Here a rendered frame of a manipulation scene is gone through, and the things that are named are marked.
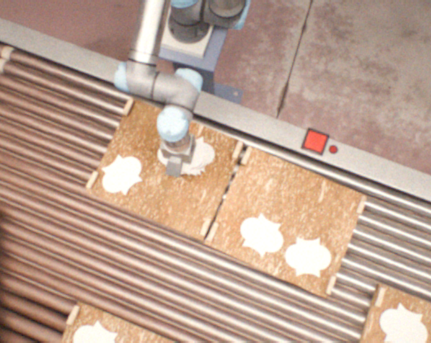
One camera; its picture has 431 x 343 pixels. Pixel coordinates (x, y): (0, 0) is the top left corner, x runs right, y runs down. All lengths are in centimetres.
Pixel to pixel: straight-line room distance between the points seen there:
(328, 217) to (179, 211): 47
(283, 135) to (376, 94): 123
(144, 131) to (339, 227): 70
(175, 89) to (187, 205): 46
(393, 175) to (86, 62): 111
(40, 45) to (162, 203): 73
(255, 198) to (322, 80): 132
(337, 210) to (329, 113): 117
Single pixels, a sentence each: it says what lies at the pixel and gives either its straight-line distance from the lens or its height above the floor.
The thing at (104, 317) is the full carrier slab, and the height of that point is 94.
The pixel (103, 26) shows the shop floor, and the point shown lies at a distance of 300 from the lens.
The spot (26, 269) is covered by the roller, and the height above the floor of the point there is 92.
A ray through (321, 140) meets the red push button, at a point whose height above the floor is 93.
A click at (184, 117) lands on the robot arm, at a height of 135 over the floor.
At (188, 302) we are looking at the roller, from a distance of 161.
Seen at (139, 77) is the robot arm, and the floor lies 134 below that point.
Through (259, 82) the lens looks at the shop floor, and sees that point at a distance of 277.
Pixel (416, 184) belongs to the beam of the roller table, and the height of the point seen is 92.
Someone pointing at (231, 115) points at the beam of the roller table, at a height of 92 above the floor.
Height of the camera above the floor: 253
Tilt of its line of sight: 75 degrees down
